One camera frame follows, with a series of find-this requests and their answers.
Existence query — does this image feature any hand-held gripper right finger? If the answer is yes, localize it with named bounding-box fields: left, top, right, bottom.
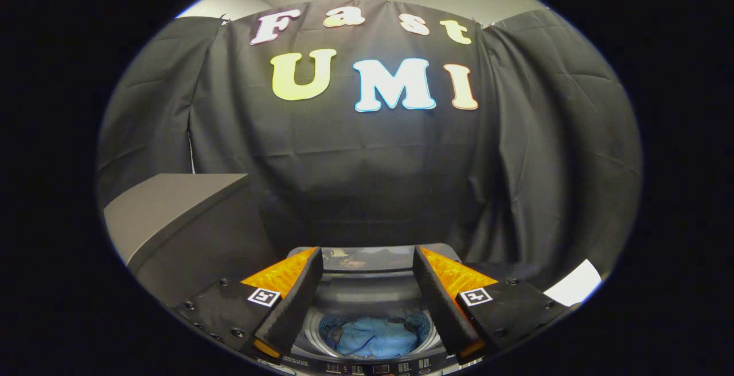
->
left=412, top=245, right=569, bottom=366

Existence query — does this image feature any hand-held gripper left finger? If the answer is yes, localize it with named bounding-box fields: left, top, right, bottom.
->
left=175, top=246, right=324, bottom=361

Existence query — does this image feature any grey washing machine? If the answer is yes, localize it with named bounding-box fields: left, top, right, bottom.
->
left=258, top=243, right=488, bottom=376

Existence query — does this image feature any light blue polo shirt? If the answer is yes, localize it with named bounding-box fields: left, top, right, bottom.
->
left=320, top=314, right=431, bottom=358

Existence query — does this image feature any white paper sheet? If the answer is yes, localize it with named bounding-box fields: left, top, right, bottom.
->
left=543, top=258, right=602, bottom=307

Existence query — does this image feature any black backdrop cloth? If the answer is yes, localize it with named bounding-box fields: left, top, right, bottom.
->
left=96, top=0, right=643, bottom=299

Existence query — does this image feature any dark grey side cabinet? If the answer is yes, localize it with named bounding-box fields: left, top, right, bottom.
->
left=103, top=173, right=277, bottom=309

